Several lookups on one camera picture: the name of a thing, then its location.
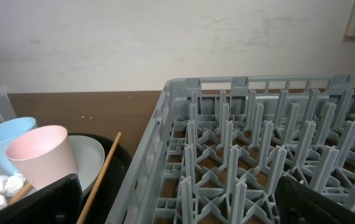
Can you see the wooden chopstick on plate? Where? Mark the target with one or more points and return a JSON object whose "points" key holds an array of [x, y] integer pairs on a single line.
{"points": [[26, 189]]}

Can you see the grey dishwasher rack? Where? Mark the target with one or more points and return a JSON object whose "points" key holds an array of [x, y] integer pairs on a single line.
{"points": [[215, 148]]}

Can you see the light blue plastic cup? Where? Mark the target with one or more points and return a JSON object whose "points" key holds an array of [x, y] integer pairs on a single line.
{"points": [[9, 131]]}

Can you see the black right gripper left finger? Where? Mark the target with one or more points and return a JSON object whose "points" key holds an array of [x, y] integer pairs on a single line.
{"points": [[59, 202]]}

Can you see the grey round plate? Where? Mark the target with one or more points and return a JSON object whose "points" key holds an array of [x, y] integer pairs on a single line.
{"points": [[88, 154]]}

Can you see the wooden chopstick on tray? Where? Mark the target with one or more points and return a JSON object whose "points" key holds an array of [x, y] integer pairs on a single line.
{"points": [[99, 179]]}

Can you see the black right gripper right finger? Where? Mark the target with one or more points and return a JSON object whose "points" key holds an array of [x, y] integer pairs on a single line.
{"points": [[299, 204]]}

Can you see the pink plastic cup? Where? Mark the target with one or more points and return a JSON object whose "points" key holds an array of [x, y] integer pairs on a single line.
{"points": [[42, 155]]}

